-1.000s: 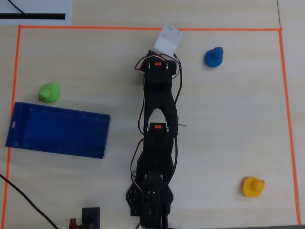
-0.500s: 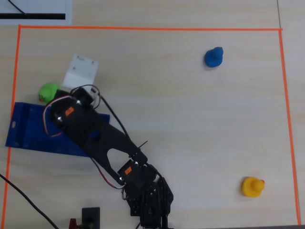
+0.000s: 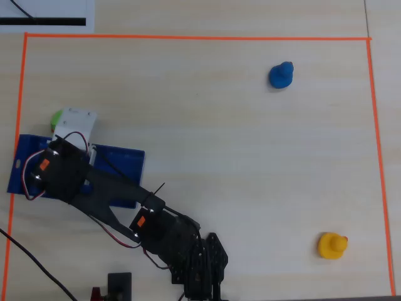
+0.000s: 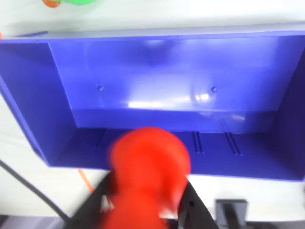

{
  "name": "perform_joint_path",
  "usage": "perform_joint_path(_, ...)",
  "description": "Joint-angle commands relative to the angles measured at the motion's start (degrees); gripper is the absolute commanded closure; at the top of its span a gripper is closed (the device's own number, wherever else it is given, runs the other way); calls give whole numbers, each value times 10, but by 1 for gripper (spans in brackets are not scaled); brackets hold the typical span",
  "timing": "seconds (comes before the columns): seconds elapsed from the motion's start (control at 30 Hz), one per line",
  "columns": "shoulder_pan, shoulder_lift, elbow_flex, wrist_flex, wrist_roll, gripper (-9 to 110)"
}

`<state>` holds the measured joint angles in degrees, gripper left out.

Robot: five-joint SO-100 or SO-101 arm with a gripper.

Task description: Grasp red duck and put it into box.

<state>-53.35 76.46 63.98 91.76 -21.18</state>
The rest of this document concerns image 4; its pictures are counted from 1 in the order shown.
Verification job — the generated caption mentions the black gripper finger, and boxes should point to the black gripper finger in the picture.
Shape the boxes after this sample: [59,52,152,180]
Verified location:
[64,173,117,229]
[166,180,220,229]

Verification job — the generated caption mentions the red rubber duck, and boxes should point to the red rubber duck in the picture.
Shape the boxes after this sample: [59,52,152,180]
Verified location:
[99,126,191,229]

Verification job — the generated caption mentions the blue plastic box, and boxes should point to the blue plastic box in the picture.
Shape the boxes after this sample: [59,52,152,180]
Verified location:
[0,22,305,184]

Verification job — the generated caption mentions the green rubber duck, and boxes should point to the green rubber duck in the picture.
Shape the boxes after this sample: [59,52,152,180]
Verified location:
[42,0,98,8]

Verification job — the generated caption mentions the black clamp block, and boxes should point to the black clamp block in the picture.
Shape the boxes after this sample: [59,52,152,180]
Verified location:
[215,199,248,227]

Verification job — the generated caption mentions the thin orange cord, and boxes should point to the thin orange cord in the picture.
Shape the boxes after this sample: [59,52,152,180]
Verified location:
[78,168,94,193]

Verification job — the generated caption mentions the black cable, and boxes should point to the black cable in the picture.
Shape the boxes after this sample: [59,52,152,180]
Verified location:
[0,159,72,221]

